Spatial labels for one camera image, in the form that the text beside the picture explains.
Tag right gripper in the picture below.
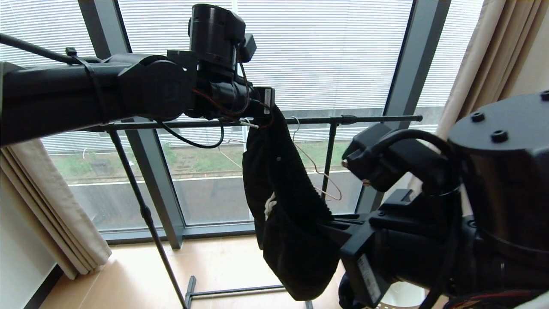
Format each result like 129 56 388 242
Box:
340 189 477 309

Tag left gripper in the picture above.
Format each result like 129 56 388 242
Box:
195 75 276 120

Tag pink clothes hanger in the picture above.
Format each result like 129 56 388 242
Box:
292 116 343 201
218 138 245 171

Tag black shorts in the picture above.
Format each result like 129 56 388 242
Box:
241 105 341 301

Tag white laundry basket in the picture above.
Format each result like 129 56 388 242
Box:
375 281 427 309

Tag black clothes rack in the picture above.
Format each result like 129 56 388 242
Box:
84 114 424 309

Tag window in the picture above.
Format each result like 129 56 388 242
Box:
0 0 485 249

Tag beige curtain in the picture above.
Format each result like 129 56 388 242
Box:
405 0 549 198
0 61 113 280

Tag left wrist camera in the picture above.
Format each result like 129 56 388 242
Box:
237 33 258 64

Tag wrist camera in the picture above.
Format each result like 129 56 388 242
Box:
237 33 258 64
342 124 429 194

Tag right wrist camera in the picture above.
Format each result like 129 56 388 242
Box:
342 124 429 194

